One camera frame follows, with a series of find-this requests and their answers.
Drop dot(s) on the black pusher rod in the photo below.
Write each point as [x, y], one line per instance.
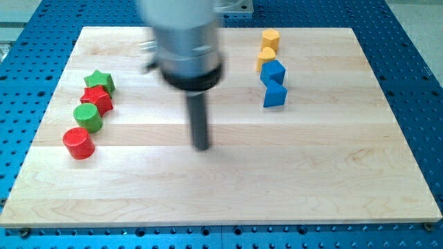
[197, 112]

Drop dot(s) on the blue triangular block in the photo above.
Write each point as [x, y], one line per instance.
[275, 94]

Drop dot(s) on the blue cube block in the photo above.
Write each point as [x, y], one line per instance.
[272, 70]

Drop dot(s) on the yellow heart block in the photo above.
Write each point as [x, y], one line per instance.
[267, 54]

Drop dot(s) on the yellow hexagon block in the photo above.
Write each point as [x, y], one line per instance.
[271, 39]

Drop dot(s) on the light wooden board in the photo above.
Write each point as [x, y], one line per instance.
[333, 153]

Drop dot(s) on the green star block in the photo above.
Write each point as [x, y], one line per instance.
[98, 78]

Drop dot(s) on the red star block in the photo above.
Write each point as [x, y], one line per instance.
[99, 97]

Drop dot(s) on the green cylinder block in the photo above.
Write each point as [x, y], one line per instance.
[87, 116]

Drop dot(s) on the red cylinder block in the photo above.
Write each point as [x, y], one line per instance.
[79, 143]

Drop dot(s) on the metal base plate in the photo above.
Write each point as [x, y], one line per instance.
[243, 7]

